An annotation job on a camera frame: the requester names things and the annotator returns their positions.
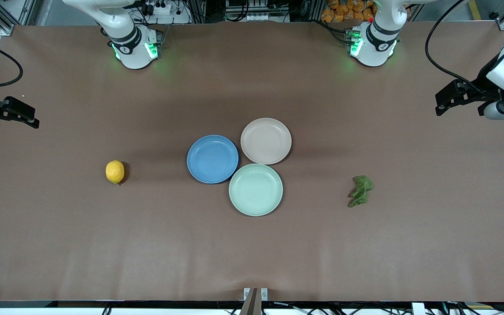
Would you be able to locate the blue plate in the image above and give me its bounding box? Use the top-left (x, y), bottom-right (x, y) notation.
top-left (186, 134), bottom-right (239, 184)

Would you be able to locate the brown table cover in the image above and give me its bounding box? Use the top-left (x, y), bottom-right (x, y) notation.
top-left (0, 21), bottom-right (504, 302)

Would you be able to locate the yellow lemon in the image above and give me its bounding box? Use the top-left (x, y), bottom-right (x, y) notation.
top-left (105, 160), bottom-right (126, 185)

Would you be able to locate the beige plate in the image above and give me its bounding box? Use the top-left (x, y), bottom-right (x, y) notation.
top-left (240, 117), bottom-right (292, 165)

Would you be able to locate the mint green plate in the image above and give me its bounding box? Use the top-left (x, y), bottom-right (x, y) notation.
top-left (228, 164), bottom-right (284, 217)

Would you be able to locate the orange items pile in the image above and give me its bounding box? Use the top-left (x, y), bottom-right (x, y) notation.
top-left (321, 0), bottom-right (377, 23)

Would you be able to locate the green lettuce leaf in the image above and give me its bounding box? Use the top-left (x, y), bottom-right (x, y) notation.
top-left (347, 175), bottom-right (374, 208)

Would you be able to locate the white power strip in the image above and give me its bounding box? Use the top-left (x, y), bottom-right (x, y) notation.
top-left (140, 0), bottom-right (191, 25)

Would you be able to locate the small metal bracket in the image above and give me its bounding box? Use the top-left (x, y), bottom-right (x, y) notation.
top-left (243, 287), bottom-right (269, 301)

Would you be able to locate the brown post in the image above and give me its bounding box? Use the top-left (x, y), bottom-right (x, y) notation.
top-left (240, 287), bottom-right (262, 315)

